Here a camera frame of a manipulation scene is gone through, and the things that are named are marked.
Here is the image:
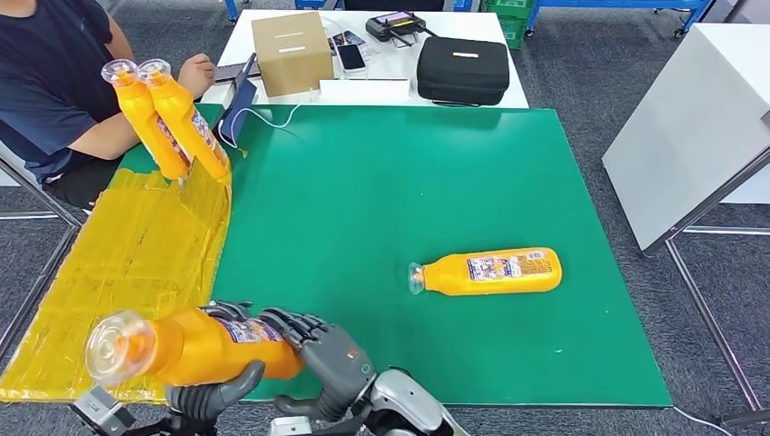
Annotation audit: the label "person's left hand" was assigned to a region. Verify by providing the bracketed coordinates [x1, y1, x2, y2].
[178, 53, 216, 101]

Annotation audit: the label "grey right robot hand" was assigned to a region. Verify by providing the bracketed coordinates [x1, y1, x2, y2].
[258, 306, 377, 422]

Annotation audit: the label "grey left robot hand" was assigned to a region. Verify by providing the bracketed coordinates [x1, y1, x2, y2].
[167, 301, 266, 422]

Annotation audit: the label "orange detergent bottle clear cap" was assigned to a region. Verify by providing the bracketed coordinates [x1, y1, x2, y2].
[138, 58, 232, 183]
[408, 247, 564, 297]
[101, 58, 189, 182]
[84, 306, 305, 390]

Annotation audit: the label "dark phone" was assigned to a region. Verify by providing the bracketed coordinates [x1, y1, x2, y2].
[213, 60, 261, 83]

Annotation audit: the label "tablet in blue cover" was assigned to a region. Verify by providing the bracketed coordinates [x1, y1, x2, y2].
[216, 53, 259, 151]

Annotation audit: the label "brown cardboard box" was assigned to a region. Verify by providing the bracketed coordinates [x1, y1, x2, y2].
[251, 10, 335, 99]

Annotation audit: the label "person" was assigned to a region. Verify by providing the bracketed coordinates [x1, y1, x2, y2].
[0, 0, 216, 209]

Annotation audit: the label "black smartphone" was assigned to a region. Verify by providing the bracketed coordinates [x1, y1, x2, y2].
[336, 43, 368, 74]

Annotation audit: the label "patterned phone case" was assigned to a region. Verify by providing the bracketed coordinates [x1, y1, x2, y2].
[331, 28, 367, 48]

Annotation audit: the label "yellow taped cardboard sheet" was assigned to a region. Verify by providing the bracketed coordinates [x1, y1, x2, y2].
[0, 162, 232, 404]

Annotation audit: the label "green table mat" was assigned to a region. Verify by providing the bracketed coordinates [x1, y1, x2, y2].
[120, 103, 674, 409]

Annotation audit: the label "black remote controller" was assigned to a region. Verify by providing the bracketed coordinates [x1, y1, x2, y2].
[365, 10, 429, 45]

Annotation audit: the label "black zip case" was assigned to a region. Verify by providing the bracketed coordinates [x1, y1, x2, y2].
[416, 35, 511, 108]

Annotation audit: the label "white desk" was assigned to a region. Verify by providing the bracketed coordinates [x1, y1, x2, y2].
[200, 8, 530, 111]

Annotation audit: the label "green plastic crates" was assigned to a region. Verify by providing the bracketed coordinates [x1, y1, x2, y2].
[479, 0, 538, 51]

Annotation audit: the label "white side table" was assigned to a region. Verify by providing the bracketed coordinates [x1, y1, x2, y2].
[601, 24, 770, 416]

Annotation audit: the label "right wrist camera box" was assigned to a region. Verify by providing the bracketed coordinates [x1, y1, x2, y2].
[267, 416, 314, 436]

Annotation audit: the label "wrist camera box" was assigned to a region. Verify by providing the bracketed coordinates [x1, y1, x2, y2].
[71, 386, 136, 436]
[267, 416, 314, 436]

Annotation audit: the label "white charging cable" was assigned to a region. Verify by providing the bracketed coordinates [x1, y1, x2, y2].
[246, 88, 320, 130]

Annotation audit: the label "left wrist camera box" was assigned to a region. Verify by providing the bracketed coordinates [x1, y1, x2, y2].
[71, 386, 136, 436]

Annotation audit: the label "grey metal frame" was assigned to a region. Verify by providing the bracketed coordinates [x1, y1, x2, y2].
[0, 153, 84, 362]

